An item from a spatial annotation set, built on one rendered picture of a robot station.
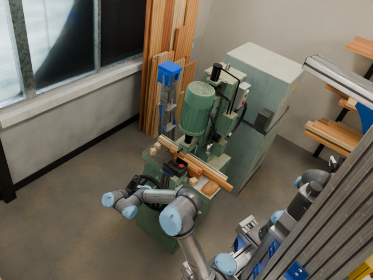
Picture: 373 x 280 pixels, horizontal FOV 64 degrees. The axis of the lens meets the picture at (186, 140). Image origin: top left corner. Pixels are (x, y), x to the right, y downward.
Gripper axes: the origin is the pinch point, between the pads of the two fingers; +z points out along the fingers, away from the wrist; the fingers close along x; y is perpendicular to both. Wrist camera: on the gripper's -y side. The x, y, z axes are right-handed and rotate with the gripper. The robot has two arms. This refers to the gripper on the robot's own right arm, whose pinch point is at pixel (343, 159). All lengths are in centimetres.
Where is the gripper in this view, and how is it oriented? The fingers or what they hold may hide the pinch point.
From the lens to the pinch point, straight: 225.3
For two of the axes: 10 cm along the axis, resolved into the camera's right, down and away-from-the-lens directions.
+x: 8.1, 4.0, -4.3
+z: 5.8, -4.4, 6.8
